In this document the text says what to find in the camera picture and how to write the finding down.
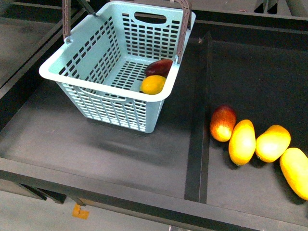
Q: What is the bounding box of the yellow lemon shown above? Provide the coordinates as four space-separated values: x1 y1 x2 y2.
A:
140 75 166 95

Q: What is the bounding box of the light blue plastic basket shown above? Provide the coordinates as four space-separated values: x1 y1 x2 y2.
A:
39 0 195 133

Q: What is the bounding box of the red orange mango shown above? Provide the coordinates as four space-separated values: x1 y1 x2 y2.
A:
210 105 237 142

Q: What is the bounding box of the yellow mango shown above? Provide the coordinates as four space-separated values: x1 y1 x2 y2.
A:
255 125 291 163
280 148 308 201
228 119 256 166

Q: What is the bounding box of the black display table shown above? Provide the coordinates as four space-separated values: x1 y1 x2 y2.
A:
0 6 308 231

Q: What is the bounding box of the yellow floor tape marker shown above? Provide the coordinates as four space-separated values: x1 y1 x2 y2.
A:
72 204 90 220

